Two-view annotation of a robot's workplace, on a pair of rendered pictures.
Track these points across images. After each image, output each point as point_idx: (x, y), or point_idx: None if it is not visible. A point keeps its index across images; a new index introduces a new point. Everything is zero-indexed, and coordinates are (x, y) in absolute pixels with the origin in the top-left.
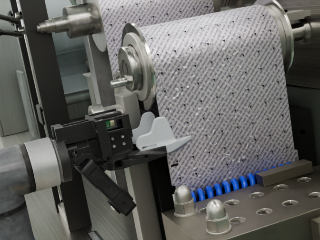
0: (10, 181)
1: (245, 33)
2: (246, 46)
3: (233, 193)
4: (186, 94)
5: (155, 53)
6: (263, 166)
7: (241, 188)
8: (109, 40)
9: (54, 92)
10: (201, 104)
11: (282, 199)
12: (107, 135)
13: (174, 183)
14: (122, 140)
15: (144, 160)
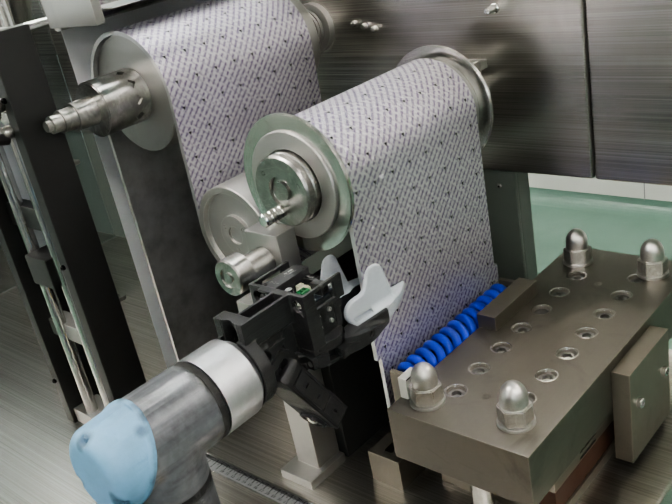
0: (199, 438)
1: (439, 109)
2: (444, 129)
3: (462, 351)
4: (385, 217)
5: (345, 162)
6: (467, 297)
7: (465, 341)
8: (183, 134)
9: (81, 233)
10: (401, 228)
11: (549, 349)
12: (317, 314)
13: (379, 356)
14: (328, 315)
15: (369, 339)
